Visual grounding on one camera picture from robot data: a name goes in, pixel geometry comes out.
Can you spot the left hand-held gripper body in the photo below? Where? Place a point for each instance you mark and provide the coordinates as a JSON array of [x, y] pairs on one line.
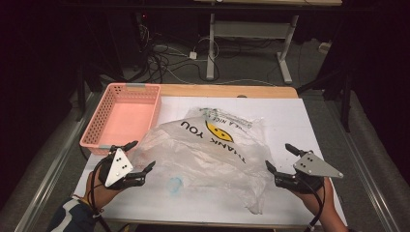
[[117, 167]]

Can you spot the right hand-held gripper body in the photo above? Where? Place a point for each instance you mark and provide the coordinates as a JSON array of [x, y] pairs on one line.
[[314, 166]]

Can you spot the pink plastic basket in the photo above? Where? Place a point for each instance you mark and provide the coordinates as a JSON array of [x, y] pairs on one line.
[[129, 119]]

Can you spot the clear smiley plastic bag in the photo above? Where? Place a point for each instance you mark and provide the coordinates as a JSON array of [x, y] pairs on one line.
[[193, 161]]

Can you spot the person's left hand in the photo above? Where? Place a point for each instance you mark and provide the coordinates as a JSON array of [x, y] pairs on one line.
[[103, 195]]

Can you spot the person's right hand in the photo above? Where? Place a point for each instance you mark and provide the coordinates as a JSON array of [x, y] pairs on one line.
[[314, 203]]

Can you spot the white board mat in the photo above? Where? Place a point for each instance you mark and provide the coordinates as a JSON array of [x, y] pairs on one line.
[[290, 112]]

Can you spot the black stand leg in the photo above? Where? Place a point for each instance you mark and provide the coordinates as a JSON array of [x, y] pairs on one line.
[[80, 93]]

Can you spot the white power adapter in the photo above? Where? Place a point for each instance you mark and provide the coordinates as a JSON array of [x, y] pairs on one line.
[[192, 55]]

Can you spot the metal floor rail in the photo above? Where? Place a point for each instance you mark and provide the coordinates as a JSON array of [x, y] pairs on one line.
[[364, 167], [48, 180]]

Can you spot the white metal desk frame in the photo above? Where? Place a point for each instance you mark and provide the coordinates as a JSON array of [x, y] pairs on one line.
[[211, 48]]

